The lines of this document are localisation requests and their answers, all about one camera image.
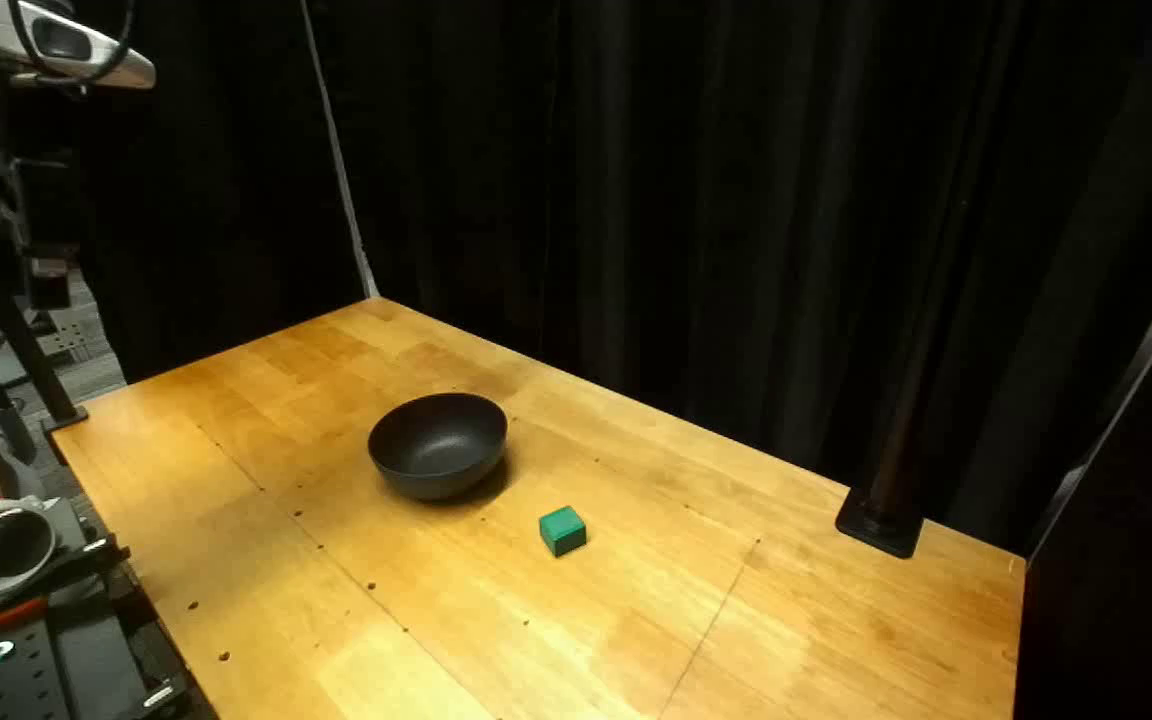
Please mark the black post with base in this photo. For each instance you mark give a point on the black post with base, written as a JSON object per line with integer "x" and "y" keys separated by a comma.
{"x": 890, "y": 514}

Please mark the black bowl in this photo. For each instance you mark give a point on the black bowl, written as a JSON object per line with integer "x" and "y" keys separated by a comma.
{"x": 439, "y": 446}

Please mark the black curtain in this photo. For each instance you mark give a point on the black curtain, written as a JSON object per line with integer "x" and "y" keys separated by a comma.
{"x": 681, "y": 202}

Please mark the black side panel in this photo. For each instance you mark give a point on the black side panel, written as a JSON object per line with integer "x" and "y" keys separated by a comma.
{"x": 1123, "y": 586}

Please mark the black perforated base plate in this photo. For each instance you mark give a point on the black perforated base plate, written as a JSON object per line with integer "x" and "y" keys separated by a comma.
{"x": 59, "y": 666}

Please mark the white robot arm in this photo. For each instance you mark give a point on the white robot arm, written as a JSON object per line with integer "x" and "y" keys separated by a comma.
{"x": 16, "y": 36}

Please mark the green cube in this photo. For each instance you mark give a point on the green cube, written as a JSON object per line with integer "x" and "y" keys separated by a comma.
{"x": 561, "y": 533}

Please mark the black tripod leg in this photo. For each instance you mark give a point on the black tripod leg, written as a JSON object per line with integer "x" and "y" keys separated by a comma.
{"x": 16, "y": 320}

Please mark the white thin pole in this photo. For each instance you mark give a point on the white thin pole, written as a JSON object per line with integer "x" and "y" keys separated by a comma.
{"x": 340, "y": 160}

